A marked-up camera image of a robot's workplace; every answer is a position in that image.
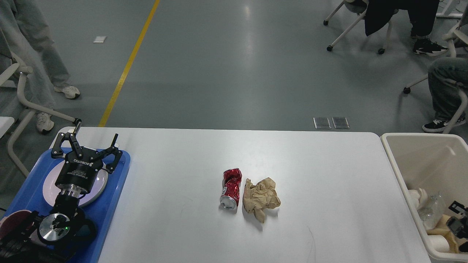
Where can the white chair base far right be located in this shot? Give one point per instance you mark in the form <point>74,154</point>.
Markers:
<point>457,106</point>

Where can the beige plastic bin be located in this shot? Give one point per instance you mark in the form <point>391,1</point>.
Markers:
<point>437,163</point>

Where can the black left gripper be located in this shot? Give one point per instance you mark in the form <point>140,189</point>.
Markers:
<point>80,170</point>

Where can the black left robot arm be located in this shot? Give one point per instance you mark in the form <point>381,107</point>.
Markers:
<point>64,209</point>

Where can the pink mug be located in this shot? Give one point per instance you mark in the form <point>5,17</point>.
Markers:
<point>20,226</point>

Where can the grey office chair left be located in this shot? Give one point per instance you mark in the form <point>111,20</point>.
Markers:
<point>29,109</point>

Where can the blue plastic tray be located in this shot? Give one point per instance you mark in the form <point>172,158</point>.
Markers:
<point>100,211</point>

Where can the metal floor socket plates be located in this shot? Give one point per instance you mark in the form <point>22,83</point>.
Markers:
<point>326,123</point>

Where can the brown paper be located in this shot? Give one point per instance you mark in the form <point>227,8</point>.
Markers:
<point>260,196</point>

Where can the person in blue jeans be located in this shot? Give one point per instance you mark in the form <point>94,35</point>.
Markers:
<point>446,91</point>

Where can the green plate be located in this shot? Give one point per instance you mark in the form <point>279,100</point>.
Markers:
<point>96,191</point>

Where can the pink plate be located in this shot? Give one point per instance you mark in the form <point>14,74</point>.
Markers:
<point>50,191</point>

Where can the crushed red soda can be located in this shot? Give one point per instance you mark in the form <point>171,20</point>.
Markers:
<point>230,195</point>

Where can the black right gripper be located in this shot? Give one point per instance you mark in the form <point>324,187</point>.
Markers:
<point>458,226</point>

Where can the aluminium foil sheet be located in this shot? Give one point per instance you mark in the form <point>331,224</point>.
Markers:
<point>431,209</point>

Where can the dark blue mug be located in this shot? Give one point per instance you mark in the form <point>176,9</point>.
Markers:
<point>82,232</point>

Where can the white side table corner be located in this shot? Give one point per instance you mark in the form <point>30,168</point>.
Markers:
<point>5,124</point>

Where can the person in grey trousers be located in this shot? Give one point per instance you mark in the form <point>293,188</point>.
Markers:
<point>28,35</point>

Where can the brown paper bag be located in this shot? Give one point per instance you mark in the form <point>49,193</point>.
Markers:
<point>442,229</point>

